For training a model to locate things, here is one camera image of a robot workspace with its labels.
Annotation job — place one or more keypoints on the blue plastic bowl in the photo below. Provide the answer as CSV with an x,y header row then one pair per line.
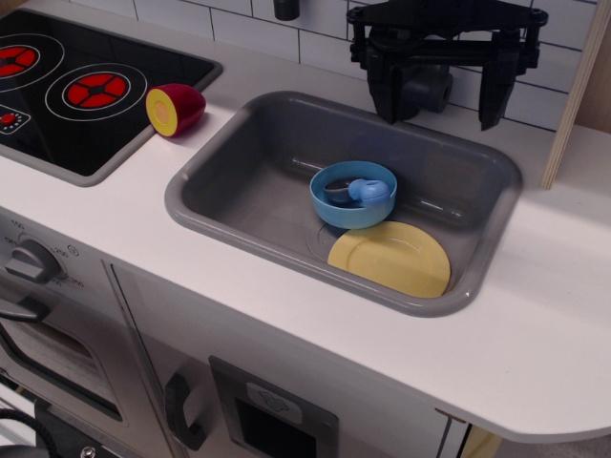
x,y
351,217

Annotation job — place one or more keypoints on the wooden side post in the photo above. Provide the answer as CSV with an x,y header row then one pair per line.
x,y
587,62

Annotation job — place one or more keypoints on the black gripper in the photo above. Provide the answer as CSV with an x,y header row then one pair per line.
x,y
499,37

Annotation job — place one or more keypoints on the black cabinet door handle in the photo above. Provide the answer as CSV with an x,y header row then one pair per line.
x,y
176,393

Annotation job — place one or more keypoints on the grey plastic sink basin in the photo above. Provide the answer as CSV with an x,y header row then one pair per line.
x,y
397,214

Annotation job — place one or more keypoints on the black toy stovetop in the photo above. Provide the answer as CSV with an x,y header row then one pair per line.
x,y
73,97

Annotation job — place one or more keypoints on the grey oven knob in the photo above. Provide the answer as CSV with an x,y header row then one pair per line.
x,y
31,261

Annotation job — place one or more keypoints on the grey dishwasher panel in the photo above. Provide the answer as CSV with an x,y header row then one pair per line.
x,y
270,421

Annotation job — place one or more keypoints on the blue and grey toy spoon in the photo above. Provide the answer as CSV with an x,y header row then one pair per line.
x,y
350,191

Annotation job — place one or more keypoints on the yellow plastic plate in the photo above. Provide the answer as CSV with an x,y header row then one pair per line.
x,y
397,255

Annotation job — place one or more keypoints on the grey oven door handle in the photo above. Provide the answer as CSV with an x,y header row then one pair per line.
x,y
27,310

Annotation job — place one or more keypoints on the toy oven door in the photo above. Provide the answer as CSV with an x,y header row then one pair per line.
x,y
80,359

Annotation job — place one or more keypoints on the dark grey toy faucet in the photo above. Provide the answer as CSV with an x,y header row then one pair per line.
x,y
424,88

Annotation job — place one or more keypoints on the red and yellow toy fruit half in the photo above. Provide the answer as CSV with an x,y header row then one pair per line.
x,y
173,108

